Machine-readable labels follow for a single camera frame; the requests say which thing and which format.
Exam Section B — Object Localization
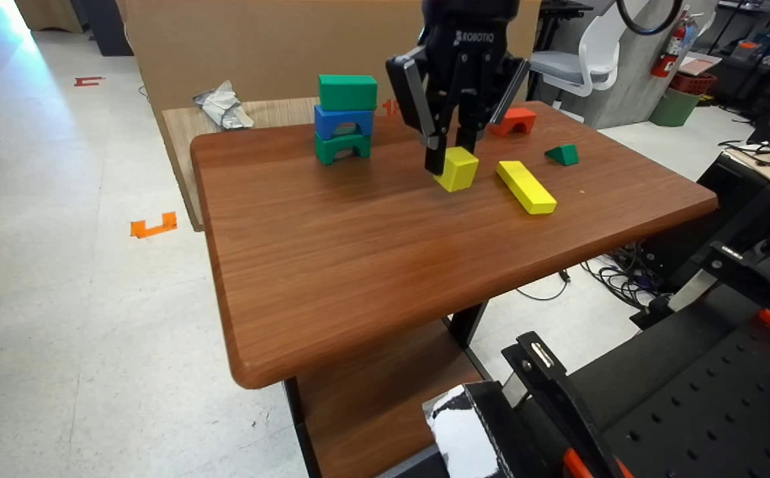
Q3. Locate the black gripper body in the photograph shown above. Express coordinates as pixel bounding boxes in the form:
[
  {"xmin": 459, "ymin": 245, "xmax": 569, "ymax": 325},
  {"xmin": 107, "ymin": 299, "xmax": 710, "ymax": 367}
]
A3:
[{"xmin": 419, "ymin": 0, "xmax": 520, "ymax": 149}]

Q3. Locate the square yellow block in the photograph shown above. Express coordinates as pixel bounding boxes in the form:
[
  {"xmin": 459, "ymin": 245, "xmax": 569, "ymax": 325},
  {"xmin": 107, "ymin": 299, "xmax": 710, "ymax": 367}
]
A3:
[{"xmin": 435, "ymin": 147, "xmax": 478, "ymax": 193}]

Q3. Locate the orange arch block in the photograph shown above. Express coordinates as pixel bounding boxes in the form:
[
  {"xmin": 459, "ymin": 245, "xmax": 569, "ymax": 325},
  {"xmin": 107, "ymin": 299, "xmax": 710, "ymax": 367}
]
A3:
[{"xmin": 491, "ymin": 105, "xmax": 536, "ymax": 136}]

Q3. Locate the green rectangular block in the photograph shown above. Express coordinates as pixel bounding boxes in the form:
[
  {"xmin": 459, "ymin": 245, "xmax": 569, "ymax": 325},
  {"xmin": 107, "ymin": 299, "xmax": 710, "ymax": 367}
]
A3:
[{"xmin": 318, "ymin": 74, "xmax": 377, "ymax": 112}]

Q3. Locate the blue arch block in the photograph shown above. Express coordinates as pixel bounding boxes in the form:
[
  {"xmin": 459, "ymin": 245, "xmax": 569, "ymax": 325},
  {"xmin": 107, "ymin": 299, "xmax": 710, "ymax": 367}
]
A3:
[{"xmin": 313, "ymin": 105, "xmax": 375, "ymax": 137}]

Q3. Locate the green triangular block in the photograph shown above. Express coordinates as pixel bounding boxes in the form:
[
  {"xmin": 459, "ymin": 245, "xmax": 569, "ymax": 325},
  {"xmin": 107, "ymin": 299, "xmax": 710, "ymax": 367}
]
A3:
[{"xmin": 545, "ymin": 144, "xmax": 580, "ymax": 168}]

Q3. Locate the green arch block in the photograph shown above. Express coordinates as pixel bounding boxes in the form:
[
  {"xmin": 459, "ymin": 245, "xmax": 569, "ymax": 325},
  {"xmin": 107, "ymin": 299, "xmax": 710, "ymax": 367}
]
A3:
[{"xmin": 316, "ymin": 133, "xmax": 373, "ymax": 164}]

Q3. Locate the long yellow block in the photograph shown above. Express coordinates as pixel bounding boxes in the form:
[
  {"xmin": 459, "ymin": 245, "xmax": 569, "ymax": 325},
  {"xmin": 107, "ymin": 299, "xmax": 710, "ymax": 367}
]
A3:
[{"xmin": 497, "ymin": 159, "xmax": 557, "ymax": 214}]

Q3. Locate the white office chair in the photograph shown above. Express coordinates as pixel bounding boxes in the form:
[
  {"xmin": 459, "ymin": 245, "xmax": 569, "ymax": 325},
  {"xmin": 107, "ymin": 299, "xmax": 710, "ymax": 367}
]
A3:
[{"xmin": 532, "ymin": 6, "xmax": 628, "ymax": 99}]

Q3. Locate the red fire extinguisher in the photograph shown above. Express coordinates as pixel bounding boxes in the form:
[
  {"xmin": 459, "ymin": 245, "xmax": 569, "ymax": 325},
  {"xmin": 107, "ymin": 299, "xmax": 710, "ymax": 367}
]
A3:
[{"xmin": 650, "ymin": 13, "xmax": 695, "ymax": 76}]

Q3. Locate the green bin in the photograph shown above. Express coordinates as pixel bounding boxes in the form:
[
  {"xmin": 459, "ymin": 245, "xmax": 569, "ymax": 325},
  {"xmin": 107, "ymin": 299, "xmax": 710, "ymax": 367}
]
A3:
[{"xmin": 650, "ymin": 90, "xmax": 699, "ymax": 128}]

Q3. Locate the crumpled grey cloth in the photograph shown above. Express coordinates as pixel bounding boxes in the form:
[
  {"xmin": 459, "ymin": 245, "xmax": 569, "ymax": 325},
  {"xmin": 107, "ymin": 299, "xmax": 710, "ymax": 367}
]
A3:
[{"xmin": 193, "ymin": 82, "xmax": 253, "ymax": 131}]

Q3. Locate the wooden lower shelf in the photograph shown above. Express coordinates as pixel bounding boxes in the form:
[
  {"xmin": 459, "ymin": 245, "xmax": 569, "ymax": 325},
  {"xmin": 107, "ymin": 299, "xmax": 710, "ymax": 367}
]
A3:
[{"xmin": 288, "ymin": 321, "xmax": 480, "ymax": 478}]

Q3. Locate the black cable bundle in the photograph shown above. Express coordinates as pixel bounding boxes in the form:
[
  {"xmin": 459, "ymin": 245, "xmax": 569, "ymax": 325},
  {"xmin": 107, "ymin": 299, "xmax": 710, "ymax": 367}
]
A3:
[{"xmin": 513, "ymin": 248, "xmax": 671, "ymax": 314}]

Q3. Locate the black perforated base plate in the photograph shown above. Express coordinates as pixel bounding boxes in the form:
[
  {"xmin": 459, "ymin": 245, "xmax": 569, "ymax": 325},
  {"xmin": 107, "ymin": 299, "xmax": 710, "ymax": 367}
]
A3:
[{"xmin": 577, "ymin": 309, "xmax": 770, "ymax": 478}]

